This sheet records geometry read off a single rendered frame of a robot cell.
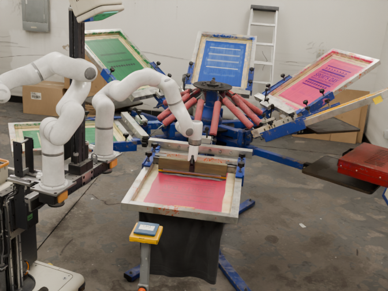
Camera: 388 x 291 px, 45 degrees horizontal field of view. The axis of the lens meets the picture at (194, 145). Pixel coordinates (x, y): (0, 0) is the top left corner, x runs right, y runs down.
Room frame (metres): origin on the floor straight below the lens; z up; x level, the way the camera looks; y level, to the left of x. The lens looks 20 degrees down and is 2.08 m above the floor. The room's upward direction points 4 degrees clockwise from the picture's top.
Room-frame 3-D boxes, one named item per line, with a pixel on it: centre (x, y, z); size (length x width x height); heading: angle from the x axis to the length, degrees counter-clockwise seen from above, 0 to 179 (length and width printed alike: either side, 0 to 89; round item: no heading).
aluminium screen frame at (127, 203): (2.46, 0.01, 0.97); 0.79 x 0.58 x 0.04; 174
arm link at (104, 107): (2.37, 0.48, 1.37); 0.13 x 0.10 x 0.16; 25
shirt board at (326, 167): (3.12, -0.65, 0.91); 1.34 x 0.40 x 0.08; 54
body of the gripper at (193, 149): (2.58, 0.00, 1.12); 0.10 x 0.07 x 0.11; 174
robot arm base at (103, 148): (2.37, 0.49, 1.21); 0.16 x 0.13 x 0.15; 71
